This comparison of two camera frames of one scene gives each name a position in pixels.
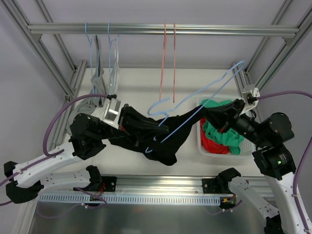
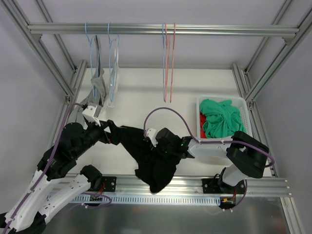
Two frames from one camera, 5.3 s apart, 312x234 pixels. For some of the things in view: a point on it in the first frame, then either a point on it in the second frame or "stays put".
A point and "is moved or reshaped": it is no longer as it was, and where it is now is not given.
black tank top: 162,146 → 156,170
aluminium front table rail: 127,185 stays put
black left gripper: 124,117 → 103,131
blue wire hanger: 242,64 → 163,64
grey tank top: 98,86 stays put
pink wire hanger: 174,60 is moved or reshaped
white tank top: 114,67 stays put
